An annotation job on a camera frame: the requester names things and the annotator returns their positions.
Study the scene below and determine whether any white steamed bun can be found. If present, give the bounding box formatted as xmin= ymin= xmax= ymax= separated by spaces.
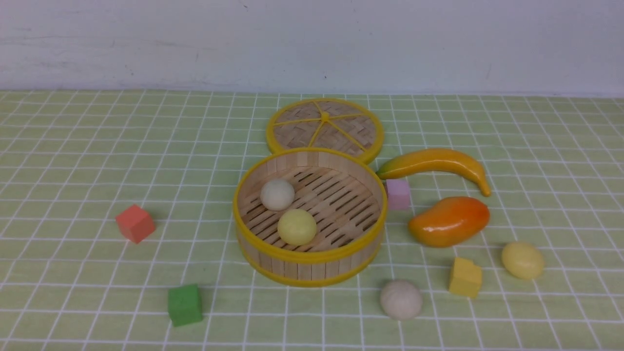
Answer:
xmin=259 ymin=178 xmax=295 ymax=212
xmin=380 ymin=279 xmax=423 ymax=321

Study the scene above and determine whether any yellow steamed bun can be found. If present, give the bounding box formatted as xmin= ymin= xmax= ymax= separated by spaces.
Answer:
xmin=277 ymin=209 xmax=318 ymax=246
xmin=501 ymin=241 xmax=545 ymax=280

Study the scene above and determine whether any bamboo steamer tray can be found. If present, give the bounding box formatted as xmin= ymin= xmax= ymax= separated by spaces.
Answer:
xmin=232 ymin=148 xmax=388 ymax=287

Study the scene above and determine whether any bamboo steamer lid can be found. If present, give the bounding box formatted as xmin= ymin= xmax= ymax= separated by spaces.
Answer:
xmin=266 ymin=97 xmax=384 ymax=164

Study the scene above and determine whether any pink foam cube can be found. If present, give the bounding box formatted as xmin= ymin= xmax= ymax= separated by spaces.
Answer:
xmin=385 ymin=178 xmax=411 ymax=211

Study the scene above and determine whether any toy banana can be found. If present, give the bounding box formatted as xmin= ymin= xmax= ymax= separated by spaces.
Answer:
xmin=376 ymin=148 xmax=492 ymax=197

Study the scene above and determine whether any toy mango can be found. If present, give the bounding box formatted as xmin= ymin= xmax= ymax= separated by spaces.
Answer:
xmin=408 ymin=197 xmax=490 ymax=248

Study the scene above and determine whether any red foam cube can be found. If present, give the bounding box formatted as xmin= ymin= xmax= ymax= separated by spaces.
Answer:
xmin=115 ymin=204 xmax=156 ymax=244

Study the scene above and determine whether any green foam cube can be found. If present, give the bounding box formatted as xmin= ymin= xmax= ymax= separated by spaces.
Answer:
xmin=168 ymin=284 xmax=203 ymax=328

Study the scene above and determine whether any yellow foam block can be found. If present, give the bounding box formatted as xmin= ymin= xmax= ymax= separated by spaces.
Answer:
xmin=448 ymin=257 xmax=482 ymax=298

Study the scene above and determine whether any green checkered tablecloth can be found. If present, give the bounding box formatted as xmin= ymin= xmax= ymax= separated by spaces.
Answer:
xmin=0 ymin=91 xmax=624 ymax=351

